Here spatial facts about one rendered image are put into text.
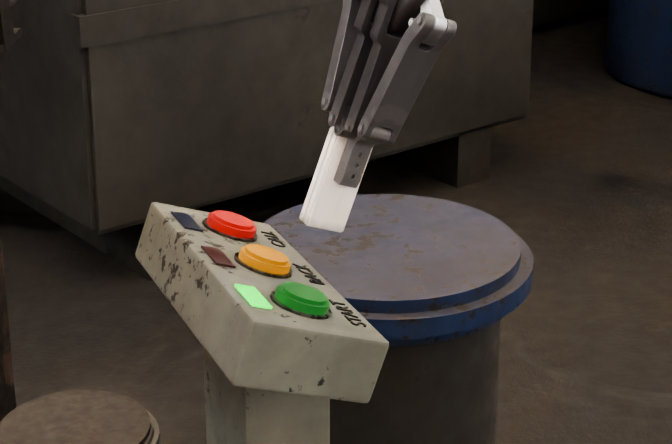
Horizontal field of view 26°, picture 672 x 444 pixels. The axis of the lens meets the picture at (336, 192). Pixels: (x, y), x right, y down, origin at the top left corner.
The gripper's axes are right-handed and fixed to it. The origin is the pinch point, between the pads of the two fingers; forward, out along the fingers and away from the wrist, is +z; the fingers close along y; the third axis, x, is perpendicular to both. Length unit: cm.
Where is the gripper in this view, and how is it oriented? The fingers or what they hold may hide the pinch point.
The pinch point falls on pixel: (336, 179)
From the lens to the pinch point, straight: 101.4
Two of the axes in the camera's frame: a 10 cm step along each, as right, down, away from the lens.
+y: 4.0, 3.4, -8.5
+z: -3.2, 9.2, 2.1
